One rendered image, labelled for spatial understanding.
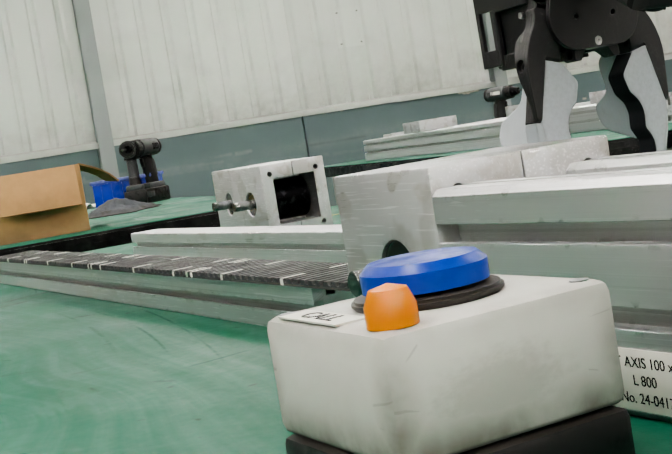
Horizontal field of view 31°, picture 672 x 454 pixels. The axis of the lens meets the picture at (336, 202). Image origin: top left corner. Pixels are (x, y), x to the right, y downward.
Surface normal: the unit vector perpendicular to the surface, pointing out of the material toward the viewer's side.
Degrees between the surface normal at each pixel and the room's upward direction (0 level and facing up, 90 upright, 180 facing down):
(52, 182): 64
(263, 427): 0
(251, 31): 90
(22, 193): 68
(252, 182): 90
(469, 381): 90
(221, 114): 90
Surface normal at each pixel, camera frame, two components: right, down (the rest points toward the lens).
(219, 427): -0.16, -0.99
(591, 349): 0.45, -0.03
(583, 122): -0.93, 0.17
